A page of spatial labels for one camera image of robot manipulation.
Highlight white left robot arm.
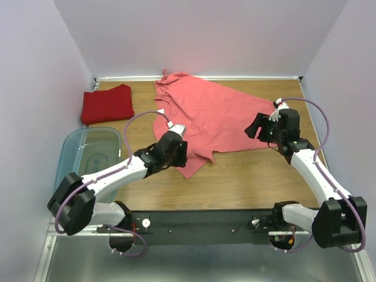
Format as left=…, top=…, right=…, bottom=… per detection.
left=47, top=125, right=187, bottom=236

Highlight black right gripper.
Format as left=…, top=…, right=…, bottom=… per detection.
left=244, top=112, right=284, bottom=143

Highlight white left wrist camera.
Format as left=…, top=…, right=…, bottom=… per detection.
left=169, top=124, right=186, bottom=138

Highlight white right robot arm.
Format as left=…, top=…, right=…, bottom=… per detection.
left=245, top=108, right=367, bottom=252

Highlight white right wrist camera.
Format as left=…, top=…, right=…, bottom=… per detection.
left=268, top=98, right=290, bottom=122

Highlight folded red t shirt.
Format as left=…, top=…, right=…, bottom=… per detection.
left=80, top=84, right=135, bottom=125

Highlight aluminium frame rail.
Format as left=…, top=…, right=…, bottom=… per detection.
left=34, top=226, right=105, bottom=281

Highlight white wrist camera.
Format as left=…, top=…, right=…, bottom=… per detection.
left=268, top=98, right=290, bottom=122
left=169, top=124, right=186, bottom=138

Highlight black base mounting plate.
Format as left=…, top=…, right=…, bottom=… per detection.
left=96, top=209, right=297, bottom=250

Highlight pink t shirt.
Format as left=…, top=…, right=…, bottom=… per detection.
left=153, top=72, right=274, bottom=179

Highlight clear blue plastic bin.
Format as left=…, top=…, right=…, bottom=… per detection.
left=53, top=127, right=122, bottom=192

